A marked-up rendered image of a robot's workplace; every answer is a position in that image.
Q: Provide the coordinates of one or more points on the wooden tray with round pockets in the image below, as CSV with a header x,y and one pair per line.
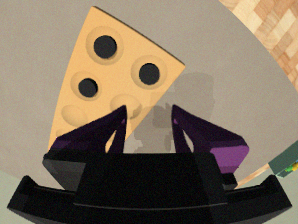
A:
x,y
117,77

